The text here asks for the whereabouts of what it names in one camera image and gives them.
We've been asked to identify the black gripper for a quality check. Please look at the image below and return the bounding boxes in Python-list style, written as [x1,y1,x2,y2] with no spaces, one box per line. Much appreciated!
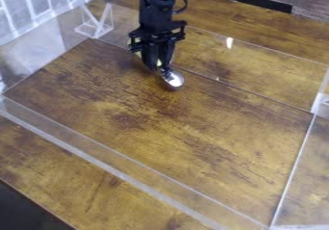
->
[128,0,187,75]

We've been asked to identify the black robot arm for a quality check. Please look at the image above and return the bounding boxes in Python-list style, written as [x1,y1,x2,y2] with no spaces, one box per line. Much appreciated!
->
[128,0,187,77]

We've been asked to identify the clear acrylic corner bracket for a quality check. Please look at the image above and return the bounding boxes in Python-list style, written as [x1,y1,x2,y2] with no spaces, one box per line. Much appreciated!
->
[75,4,115,38]

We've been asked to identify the clear acrylic enclosure wall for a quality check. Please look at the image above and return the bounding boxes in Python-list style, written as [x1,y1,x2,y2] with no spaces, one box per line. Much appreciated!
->
[0,0,329,230]

